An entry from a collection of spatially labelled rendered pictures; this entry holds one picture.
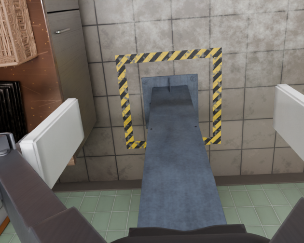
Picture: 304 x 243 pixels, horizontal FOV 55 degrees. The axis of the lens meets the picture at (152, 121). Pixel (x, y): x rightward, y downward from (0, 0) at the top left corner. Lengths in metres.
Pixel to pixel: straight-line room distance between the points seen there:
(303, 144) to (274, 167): 1.88
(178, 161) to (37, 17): 0.69
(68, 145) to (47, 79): 1.00
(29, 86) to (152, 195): 0.67
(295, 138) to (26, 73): 1.10
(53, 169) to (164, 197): 0.62
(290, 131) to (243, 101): 1.61
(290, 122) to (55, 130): 0.13
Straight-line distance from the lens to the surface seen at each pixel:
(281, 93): 0.19
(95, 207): 1.83
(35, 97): 1.21
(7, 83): 1.16
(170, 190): 0.79
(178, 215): 0.71
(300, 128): 0.17
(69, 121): 0.18
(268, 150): 1.97
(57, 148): 0.17
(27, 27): 1.13
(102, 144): 1.88
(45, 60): 1.16
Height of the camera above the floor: 1.64
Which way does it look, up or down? 67 degrees down
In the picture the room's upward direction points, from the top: 175 degrees counter-clockwise
